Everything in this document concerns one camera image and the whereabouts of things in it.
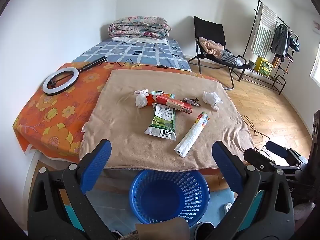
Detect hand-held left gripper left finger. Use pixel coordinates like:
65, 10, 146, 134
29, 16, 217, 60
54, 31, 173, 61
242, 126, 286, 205
27, 139, 112, 240

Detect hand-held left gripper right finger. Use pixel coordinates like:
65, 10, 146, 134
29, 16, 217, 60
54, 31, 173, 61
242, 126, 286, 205
207, 140, 296, 240

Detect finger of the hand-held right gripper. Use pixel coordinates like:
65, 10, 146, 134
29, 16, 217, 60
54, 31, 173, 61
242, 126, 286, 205
265, 141, 292, 159
243, 148, 278, 172

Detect white tube wrapper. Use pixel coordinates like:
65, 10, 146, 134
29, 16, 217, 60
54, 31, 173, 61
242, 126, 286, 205
174, 111, 210, 158

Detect white tissue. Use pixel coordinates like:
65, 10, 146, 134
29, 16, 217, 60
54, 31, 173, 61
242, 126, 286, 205
202, 91, 223, 112
135, 94, 149, 109

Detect dark brown snack wrapper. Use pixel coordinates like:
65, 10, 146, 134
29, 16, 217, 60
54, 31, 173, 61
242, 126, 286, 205
181, 97, 201, 107

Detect blue plastic basket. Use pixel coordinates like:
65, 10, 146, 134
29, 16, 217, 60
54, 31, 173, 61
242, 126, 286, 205
129, 169, 210, 227

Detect green and white milk carton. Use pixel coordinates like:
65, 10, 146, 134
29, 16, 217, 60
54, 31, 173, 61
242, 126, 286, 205
144, 103, 177, 141

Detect red cardboard box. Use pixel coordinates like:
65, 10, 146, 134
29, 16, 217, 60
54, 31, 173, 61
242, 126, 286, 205
155, 94, 193, 114

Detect beige blanket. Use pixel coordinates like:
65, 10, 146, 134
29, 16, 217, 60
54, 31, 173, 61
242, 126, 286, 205
79, 69, 255, 171

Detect orange floral bedsheet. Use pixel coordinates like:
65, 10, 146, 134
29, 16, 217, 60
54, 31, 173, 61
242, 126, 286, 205
12, 61, 218, 157

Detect black metal clothes rack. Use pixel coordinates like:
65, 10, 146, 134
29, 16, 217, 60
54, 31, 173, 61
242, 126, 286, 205
241, 0, 300, 95

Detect yellow plastic crate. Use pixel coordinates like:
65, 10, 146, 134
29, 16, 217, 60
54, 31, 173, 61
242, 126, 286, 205
255, 57, 274, 77

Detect window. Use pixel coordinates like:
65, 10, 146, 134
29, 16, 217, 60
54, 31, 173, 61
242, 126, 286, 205
309, 54, 320, 86

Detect person's brown trouser leg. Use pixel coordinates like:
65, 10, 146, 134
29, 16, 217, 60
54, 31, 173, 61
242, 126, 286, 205
136, 217, 191, 240

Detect floral print tube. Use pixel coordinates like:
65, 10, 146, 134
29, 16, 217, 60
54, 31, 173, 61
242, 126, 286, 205
150, 91, 176, 99

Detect striped shirt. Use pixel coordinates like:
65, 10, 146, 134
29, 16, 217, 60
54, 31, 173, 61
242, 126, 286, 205
220, 51, 244, 67

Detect dark grey jacket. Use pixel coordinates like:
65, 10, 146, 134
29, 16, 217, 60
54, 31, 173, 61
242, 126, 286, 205
270, 24, 292, 56

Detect blue checked bedsheet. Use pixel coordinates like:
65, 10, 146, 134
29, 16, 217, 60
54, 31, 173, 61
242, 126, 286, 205
71, 38, 192, 72

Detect green striped towel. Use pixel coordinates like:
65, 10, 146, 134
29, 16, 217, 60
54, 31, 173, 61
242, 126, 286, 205
251, 3, 278, 57

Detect beige pink garment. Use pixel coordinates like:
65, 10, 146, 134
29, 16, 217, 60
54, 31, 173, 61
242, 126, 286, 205
199, 37, 225, 57

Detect white folded pillow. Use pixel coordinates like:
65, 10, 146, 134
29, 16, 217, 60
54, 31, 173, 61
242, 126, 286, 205
112, 36, 168, 43

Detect black folding chair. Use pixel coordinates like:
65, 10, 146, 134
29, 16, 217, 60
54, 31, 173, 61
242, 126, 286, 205
187, 16, 252, 90

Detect folded floral quilt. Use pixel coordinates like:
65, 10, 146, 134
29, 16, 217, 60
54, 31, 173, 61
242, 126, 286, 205
108, 16, 172, 39

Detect floor cables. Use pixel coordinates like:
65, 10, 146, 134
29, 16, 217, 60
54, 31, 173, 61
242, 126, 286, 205
241, 115, 271, 141

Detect white ring light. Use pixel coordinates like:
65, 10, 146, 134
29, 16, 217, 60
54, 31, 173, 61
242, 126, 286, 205
42, 67, 81, 96

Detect black ring light stand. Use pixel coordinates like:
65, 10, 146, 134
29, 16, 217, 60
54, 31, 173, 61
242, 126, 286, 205
79, 56, 108, 72

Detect black ring light cable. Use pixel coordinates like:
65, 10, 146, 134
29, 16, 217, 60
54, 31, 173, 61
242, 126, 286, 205
106, 59, 190, 70

